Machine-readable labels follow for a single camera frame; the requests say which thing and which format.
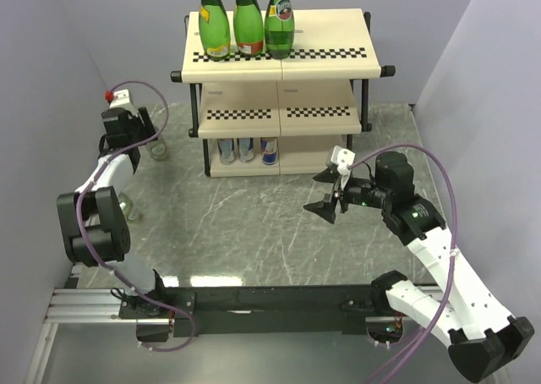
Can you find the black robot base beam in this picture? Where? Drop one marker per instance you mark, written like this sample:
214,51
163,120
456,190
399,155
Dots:
253,310

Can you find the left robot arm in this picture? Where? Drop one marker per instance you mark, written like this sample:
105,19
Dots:
92,219

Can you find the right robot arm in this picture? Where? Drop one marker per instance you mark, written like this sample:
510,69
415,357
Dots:
480,334

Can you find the clear glass bottle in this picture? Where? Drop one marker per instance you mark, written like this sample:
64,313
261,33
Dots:
157,150
130,211

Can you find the aluminium frame rail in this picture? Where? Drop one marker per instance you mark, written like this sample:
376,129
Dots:
90,306

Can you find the blue energy drink can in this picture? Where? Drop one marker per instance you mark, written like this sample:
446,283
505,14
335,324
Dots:
269,150

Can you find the silver energy drink can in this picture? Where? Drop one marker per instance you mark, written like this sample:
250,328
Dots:
246,149

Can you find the green Perrier bottle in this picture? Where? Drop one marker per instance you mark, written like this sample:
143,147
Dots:
214,29

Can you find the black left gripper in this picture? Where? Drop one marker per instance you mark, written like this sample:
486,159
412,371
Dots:
147,130

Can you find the beige three-tier shelf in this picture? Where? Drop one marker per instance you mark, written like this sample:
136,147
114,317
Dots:
312,100

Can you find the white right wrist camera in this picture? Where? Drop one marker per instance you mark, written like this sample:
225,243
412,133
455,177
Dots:
339,161

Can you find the clear glass bottle front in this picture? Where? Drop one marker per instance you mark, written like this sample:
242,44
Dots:
130,211

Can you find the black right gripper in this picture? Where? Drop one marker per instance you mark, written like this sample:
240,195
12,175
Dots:
325,208

